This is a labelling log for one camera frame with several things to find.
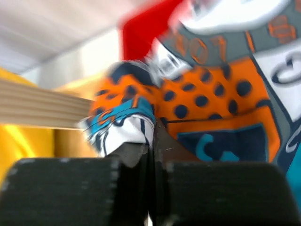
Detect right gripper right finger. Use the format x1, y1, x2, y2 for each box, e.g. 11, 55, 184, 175
151, 120, 300, 226

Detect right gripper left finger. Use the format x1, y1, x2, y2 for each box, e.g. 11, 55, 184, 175
0, 143, 149, 226

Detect blue orange patterned shorts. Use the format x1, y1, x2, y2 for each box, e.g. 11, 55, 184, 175
78, 0, 301, 202

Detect yellow shorts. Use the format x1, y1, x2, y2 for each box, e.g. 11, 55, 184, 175
0, 65, 56, 184

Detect wooden clothes rack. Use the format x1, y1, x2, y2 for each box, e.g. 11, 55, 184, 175
0, 70, 111, 158

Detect red plastic tray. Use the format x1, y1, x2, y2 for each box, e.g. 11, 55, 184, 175
119, 0, 184, 60

